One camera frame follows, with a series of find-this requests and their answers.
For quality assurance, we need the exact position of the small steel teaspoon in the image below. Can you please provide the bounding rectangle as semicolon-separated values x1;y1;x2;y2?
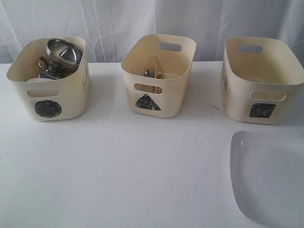
144;70;154;78

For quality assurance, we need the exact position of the wooden chopstick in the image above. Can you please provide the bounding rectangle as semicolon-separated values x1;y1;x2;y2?
144;57;157;78
154;57;164;78

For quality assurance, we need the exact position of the matte steel mug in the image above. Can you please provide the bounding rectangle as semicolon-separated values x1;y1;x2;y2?
36;65;77;80

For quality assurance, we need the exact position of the stainless steel bowl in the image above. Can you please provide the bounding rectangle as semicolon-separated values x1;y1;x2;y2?
46;38;83;67

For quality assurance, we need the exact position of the white ceramic bowl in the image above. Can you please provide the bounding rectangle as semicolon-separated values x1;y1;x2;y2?
27;78;50;82

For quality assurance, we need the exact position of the white square plate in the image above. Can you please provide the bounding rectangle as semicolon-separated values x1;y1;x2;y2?
229;131;304;228

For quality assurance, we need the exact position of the steel table knife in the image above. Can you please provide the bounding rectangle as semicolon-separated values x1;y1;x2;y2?
152;86;163;94

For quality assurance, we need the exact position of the small steel fork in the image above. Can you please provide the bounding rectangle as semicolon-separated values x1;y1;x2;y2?
156;72;164;79

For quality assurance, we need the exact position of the shiny steel mug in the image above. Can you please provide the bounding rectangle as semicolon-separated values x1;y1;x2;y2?
38;56;55;72

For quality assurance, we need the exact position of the cream bin with triangle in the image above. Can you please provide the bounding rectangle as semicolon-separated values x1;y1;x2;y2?
121;34;197;118

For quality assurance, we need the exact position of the white backdrop curtain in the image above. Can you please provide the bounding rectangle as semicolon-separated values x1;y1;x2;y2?
0;0;304;63

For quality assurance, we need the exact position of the cream bin with circle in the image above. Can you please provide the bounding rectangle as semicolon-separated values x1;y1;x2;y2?
7;37;90;121

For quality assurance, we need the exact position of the cream bin with square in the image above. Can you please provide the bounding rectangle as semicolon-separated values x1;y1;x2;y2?
220;37;304;124

